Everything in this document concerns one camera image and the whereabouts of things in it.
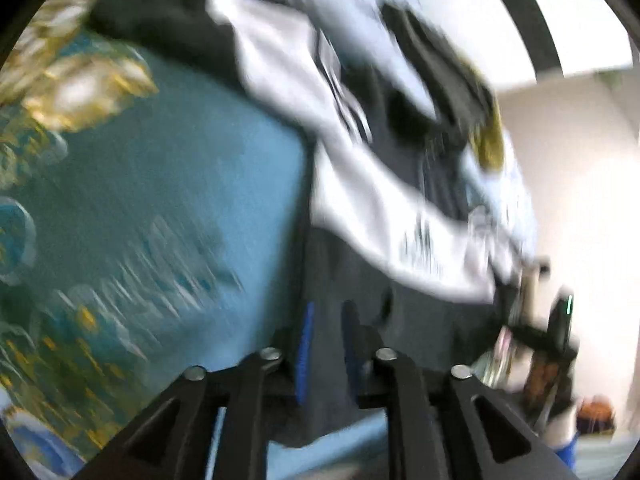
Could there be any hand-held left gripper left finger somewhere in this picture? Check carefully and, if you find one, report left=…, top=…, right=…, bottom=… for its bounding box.
left=85, top=302, right=316, bottom=480

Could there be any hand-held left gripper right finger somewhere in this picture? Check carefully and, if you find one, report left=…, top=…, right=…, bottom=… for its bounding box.
left=341, top=301, right=582, bottom=480

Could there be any dark grey garment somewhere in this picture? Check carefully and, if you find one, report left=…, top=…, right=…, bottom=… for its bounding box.
left=267, top=60, right=506, bottom=453

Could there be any white printed garment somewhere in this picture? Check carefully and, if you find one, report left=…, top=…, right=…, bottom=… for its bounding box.
left=205, top=0, right=541, bottom=306

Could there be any orange object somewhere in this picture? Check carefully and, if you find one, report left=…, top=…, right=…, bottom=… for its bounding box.
left=575, top=395, right=617, bottom=436

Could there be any teal patterned blanket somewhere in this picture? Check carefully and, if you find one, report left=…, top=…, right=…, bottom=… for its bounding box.
left=0, top=0, right=391, bottom=480

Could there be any black garment with yellow print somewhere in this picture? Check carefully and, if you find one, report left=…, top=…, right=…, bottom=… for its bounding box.
left=379, top=2, right=507, bottom=171

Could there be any black ceiling beam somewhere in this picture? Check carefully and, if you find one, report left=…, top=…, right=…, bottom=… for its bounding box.
left=475, top=0, right=567, bottom=81

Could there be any pale blue cloth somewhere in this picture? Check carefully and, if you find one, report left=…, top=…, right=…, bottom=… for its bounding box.
left=200, top=0, right=481, bottom=126

